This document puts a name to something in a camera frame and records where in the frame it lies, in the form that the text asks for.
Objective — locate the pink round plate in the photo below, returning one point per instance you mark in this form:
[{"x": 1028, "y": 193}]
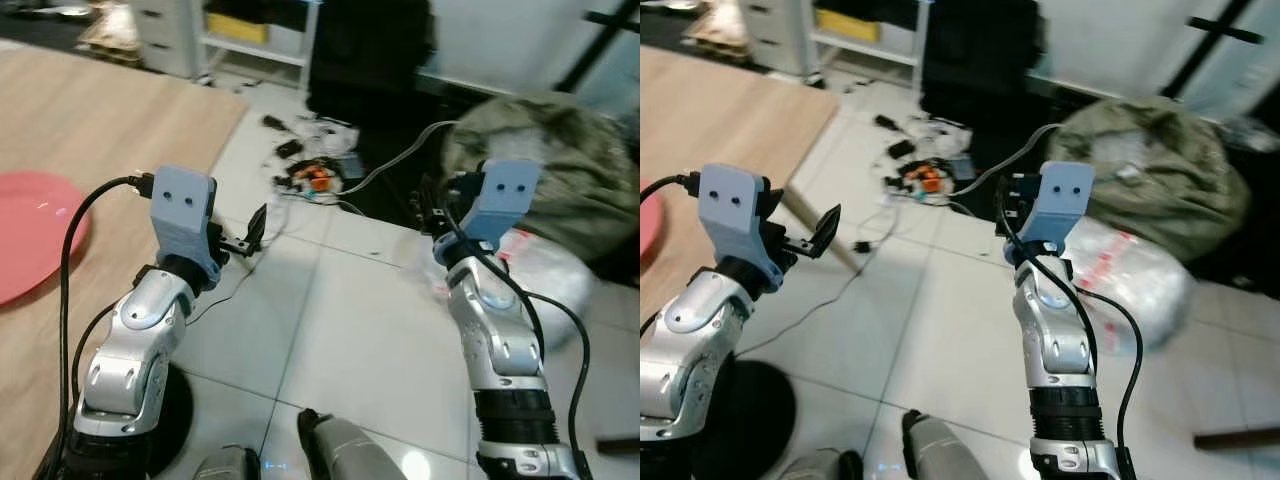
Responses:
[
  {"x": 650, "y": 225},
  {"x": 35, "y": 235}
]

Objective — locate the grey drawer cabinet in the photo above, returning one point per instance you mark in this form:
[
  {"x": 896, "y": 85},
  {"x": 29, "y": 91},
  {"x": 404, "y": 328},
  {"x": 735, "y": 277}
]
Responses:
[
  {"x": 170, "y": 35},
  {"x": 780, "y": 35}
]

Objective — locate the grey robot right leg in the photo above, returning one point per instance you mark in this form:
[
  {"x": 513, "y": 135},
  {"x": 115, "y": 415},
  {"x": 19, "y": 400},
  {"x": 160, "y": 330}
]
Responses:
[
  {"x": 350, "y": 455},
  {"x": 950, "y": 455}
]

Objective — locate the brown wooden stick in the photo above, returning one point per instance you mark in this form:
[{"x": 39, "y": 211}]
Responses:
[
  {"x": 620, "y": 446},
  {"x": 1240, "y": 438}
]

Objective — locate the black tripod stand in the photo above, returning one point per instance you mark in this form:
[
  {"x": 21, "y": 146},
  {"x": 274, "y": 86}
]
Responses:
[
  {"x": 1225, "y": 30},
  {"x": 610, "y": 20}
]

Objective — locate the olive green fabric bag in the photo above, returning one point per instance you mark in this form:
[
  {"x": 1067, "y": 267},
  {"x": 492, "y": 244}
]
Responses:
[
  {"x": 570, "y": 160},
  {"x": 1160, "y": 170}
]

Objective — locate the clear plastic bag red print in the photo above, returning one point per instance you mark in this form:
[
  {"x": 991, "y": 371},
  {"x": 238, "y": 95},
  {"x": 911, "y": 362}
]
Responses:
[
  {"x": 1130, "y": 270},
  {"x": 550, "y": 280}
]

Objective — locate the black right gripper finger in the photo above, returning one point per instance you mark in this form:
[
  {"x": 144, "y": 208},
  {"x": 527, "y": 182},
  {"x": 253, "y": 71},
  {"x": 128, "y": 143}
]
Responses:
[{"x": 430, "y": 212}]

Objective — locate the white shelf unit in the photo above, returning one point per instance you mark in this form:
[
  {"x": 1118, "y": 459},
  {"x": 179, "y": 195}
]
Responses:
[
  {"x": 255, "y": 52},
  {"x": 865, "y": 48}
]

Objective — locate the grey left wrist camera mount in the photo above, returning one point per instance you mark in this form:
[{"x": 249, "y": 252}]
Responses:
[
  {"x": 735, "y": 210},
  {"x": 182, "y": 205}
]

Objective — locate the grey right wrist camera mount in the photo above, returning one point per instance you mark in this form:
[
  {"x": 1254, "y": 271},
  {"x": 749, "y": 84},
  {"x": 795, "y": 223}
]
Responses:
[
  {"x": 505, "y": 195},
  {"x": 1062, "y": 200}
]

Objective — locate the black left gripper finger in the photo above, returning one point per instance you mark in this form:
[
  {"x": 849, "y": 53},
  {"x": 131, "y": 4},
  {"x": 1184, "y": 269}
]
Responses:
[
  {"x": 257, "y": 230},
  {"x": 828, "y": 230}
]

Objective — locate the grey robot leg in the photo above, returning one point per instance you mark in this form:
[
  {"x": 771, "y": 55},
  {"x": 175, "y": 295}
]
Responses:
[
  {"x": 225, "y": 465},
  {"x": 950, "y": 455},
  {"x": 350, "y": 455},
  {"x": 815, "y": 468}
]

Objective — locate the black round base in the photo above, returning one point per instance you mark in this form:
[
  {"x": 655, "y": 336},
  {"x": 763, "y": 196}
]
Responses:
[
  {"x": 760, "y": 420},
  {"x": 175, "y": 420}
]

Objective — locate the brown wooden stack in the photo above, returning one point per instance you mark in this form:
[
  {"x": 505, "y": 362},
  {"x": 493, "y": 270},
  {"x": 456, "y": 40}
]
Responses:
[
  {"x": 722, "y": 35},
  {"x": 110, "y": 35}
]

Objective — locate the small black device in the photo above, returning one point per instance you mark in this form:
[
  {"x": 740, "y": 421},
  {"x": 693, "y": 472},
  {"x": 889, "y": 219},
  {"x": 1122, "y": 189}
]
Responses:
[
  {"x": 288, "y": 149},
  {"x": 901, "y": 149},
  {"x": 886, "y": 122},
  {"x": 273, "y": 123}
]

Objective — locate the grey robot left leg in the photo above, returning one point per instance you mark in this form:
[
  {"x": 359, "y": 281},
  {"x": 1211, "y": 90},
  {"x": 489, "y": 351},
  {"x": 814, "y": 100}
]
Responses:
[
  {"x": 225, "y": 465},
  {"x": 815, "y": 468}
]

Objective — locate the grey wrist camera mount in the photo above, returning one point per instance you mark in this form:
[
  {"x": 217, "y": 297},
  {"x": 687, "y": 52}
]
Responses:
[
  {"x": 182, "y": 205},
  {"x": 1062, "y": 200},
  {"x": 505, "y": 195},
  {"x": 735, "y": 210}
]

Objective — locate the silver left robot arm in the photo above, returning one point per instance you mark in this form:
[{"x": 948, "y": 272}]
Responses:
[
  {"x": 690, "y": 340},
  {"x": 135, "y": 340}
]

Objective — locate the yellow box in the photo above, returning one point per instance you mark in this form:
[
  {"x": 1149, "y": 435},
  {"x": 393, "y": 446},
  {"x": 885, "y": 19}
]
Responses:
[
  {"x": 848, "y": 25},
  {"x": 238, "y": 28}
]

